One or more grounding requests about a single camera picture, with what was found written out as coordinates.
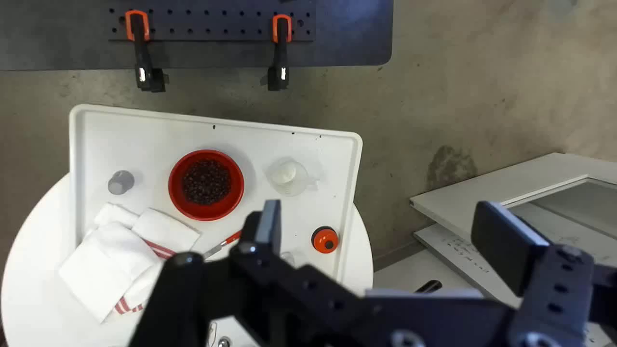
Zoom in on left orange black clamp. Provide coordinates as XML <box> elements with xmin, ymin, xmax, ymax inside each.
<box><xmin>123</xmin><ymin>11</ymin><xmax>166</xmax><ymax>93</ymax></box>

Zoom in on red handled knife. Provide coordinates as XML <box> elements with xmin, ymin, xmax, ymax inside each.
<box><xmin>202</xmin><ymin>232</ymin><xmax>241</xmax><ymax>259</ymax></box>

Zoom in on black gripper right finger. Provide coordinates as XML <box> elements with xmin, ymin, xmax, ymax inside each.
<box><xmin>470</xmin><ymin>201</ymin><xmax>551</xmax><ymax>296</ymax></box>

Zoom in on white cup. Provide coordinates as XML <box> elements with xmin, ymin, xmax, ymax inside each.
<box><xmin>266</xmin><ymin>159</ymin><xmax>316</xmax><ymax>198</ymax></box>

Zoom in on white plastic tray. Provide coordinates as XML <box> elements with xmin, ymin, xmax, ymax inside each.
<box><xmin>69</xmin><ymin>107</ymin><xmax>362</xmax><ymax>280</ymax></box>

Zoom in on right orange black clamp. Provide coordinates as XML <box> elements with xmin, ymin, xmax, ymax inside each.
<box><xmin>268</xmin><ymin>14</ymin><xmax>293</xmax><ymax>92</ymax></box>

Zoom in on red bowl of coffee beans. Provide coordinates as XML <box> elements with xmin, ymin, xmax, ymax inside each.
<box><xmin>168</xmin><ymin>151</ymin><xmax>245</xmax><ymax>223</ymax></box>

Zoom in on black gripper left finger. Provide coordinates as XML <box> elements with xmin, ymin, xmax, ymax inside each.
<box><xmin>231</xmin><ymin>201</ymin><xmax>281</xmax><ymax>257</ymax></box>

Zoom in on dark blue pegboard plate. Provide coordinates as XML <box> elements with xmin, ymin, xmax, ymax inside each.
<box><xmin>0</xmin><ymin>0</ymin><xmax>393</xmax><ymax>70</ymax></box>

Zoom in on white round table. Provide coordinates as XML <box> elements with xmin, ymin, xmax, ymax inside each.
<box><xmin>2</xmin><ymin>174</ymin><xmax>374</xmax><ymax>347</ymax></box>

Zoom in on white cloth with red stripes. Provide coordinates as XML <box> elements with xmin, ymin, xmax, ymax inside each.
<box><xmin>58</xmin><ymin>205</ymin><xmax>198</xmax><ymax>323</ymax></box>

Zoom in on orange black clamp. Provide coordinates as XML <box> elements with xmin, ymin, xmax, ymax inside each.
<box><xmin>123</xmin><ymin>11</ymin><xmax>166</xmax><ymax>93</ymax></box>
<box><xmin>268</xmin><ymin>14</ymin><xmax>293</xmax><ymax>92</ymax></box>

